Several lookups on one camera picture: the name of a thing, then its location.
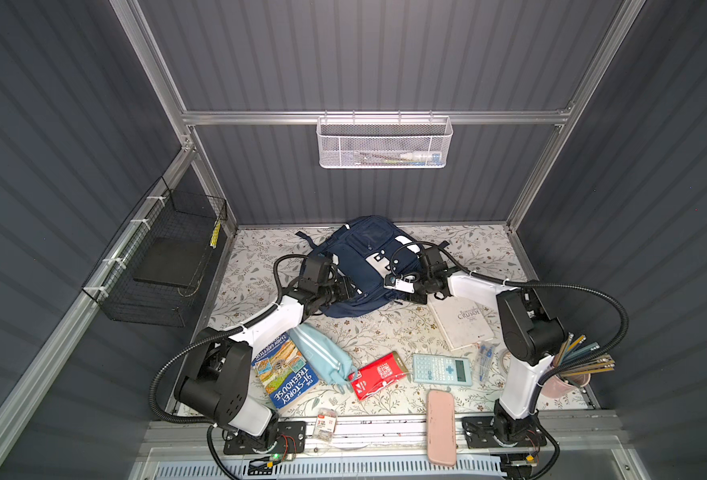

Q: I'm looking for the clear pen pack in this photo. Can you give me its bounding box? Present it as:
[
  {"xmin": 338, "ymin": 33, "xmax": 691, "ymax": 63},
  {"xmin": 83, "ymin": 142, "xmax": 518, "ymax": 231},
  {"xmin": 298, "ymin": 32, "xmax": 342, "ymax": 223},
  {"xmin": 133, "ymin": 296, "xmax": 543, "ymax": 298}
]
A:
[{"xmin": 479, "ymin": 341, "xmax": 495, "ymax": 384}]

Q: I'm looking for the pink pencil case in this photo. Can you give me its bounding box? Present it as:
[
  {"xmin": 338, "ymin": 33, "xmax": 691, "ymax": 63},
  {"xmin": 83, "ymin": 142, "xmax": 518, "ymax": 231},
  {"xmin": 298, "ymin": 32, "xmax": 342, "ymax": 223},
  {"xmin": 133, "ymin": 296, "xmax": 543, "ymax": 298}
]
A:
[{"xmin": 427, "ymin": 390, "xmax": 457, "ymax": 467}]

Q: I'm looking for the teal calculator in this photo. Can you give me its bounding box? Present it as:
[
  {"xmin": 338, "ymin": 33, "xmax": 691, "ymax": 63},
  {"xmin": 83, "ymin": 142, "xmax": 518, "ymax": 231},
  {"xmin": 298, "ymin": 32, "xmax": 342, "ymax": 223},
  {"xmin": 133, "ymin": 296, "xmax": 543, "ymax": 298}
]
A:
[{"xmin": 411, "ymin": 354, "xmax": 473, "ymax": 387}]

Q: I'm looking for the small clear eraser box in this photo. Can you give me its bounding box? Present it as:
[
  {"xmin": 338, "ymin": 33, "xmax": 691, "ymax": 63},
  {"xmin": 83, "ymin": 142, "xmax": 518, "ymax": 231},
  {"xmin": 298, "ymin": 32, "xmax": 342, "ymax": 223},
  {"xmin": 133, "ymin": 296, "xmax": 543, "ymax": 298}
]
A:
[{"xmin": 313, "ymin": 408, "xmax": 337, "ymax": 443}]

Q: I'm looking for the clear tape roll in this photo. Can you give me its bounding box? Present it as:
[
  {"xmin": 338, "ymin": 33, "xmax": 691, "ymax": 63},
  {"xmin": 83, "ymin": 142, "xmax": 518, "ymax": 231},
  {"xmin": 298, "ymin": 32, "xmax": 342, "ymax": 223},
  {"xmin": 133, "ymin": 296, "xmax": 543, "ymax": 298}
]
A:
[{"xmin": 497, "ymin": 348, "xmax": 511, "ymax": 376}]

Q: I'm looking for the blue treehouse storybook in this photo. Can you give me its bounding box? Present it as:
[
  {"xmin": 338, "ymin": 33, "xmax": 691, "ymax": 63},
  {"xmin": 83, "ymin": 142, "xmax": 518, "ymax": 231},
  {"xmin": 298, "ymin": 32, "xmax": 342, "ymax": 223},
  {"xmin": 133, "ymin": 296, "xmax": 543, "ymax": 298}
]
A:
[{"xmin": 251, "ymin": 333, "xmax": 319, "ymax": 410}]

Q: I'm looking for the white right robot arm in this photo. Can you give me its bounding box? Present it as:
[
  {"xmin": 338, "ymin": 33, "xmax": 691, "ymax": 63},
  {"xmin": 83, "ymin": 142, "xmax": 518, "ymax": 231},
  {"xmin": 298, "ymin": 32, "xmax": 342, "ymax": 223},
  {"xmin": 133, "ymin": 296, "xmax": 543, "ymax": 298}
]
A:
[{"xmin": 385, "ymin": 242, "xmax": 567, "ymax": 447}]

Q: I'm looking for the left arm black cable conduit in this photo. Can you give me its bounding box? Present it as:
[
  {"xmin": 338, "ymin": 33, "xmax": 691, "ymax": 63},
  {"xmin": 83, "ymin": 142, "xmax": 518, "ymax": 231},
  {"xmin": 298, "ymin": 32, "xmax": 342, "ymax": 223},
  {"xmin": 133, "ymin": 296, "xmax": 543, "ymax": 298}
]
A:
[{"xmin": 148, "ymin": 253, "xmax": 309, "ymax": 425}]

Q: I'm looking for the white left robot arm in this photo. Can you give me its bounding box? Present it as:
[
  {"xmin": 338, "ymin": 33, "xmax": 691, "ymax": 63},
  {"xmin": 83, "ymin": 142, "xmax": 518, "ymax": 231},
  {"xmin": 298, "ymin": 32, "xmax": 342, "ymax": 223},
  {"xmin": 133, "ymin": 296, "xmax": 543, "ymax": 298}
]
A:
[{"xmin": 173, "ymin": 254, "xmax": 359, "ymax": 437}]

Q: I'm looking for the navy blue student backpack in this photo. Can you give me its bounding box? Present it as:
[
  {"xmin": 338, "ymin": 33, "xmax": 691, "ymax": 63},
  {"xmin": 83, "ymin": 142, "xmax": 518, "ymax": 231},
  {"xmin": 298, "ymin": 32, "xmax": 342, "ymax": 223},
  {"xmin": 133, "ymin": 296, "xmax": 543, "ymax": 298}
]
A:
[{"xmin": 295, "ymin": 215, "xmax": 449, "ymax": 318}]

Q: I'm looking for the white wire mesh basket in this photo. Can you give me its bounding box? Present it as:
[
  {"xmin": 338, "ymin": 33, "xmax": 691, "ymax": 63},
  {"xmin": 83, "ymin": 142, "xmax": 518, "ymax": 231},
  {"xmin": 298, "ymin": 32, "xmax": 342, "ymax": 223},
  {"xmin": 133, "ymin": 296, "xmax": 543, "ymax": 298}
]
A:
[{"xmin": 315, "ymin": 115, "xmax": 453, "ymax": 170}]

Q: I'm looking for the white marker in basket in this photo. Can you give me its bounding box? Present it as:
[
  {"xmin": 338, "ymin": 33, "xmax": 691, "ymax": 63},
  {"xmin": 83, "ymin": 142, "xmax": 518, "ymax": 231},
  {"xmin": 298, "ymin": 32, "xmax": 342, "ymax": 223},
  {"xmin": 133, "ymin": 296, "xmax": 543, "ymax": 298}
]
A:
[{"xmin": 399, "ymin": 151, "xmax": 443, "ymax": 165}]

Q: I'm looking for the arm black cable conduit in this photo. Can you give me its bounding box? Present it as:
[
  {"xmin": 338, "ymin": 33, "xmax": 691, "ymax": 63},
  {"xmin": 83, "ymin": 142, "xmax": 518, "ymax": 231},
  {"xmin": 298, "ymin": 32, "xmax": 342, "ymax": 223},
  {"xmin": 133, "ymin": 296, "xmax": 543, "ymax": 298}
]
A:
[
  {"xmin": 388, "ymin": 241, "xmax": 631, "ymax": 397},
  {"xmin": 148, "ymin": 253, "xmax": 309, "ymax": 425}
]

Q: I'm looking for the white notebook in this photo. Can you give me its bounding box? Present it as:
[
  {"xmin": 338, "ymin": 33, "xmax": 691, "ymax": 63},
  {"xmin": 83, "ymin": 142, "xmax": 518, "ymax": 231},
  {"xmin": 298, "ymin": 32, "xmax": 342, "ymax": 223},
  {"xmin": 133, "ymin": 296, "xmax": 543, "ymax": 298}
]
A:
[{"xmin": 427, "ymin": 296, "xmax": 495, "ymax": 351}]

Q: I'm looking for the black wire wall basket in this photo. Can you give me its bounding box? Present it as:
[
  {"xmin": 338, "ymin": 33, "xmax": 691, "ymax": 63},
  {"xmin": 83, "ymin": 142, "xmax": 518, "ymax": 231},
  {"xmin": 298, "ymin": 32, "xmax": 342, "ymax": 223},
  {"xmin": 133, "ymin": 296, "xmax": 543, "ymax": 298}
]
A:
[{"xmin": 82, "ymin": 183, "xmax": 228, "ymax": 328}]

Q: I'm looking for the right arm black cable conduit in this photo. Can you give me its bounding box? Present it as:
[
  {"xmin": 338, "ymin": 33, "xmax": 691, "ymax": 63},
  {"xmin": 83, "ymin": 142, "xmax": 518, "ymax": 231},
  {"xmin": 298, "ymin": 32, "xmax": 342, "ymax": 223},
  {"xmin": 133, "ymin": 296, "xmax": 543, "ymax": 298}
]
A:
[{"xmin": 388, "ymin": 241, "xmax": 631, "ymax": 397}]

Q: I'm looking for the light teal pencil pouch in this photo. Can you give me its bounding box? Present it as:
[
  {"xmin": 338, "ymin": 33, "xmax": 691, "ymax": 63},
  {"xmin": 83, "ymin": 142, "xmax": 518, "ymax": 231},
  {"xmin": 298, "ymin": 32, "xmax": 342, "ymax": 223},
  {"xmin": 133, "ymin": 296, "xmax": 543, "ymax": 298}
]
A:
[{"xmin": 288, "ymin": 324, "xmax": 355, "ymax": 393}]

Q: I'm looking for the pink cup with pencils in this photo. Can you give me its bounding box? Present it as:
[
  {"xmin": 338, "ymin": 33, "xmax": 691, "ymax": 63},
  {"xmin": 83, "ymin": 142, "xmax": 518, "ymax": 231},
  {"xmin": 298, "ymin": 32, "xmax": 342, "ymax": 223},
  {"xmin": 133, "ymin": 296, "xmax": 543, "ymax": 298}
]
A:
[{"xmin": 541, "ymin": 334, "xmax": 615, "ymax": 399}]

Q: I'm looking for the red snack packet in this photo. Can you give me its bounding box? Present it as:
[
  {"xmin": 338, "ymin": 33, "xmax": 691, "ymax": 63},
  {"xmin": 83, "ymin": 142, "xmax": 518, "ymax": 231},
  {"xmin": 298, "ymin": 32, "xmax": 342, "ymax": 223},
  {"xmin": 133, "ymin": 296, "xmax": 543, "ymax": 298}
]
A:
[{"xmin": 348, "ymin": 351, "xmax": 407, "ymax": 401}]

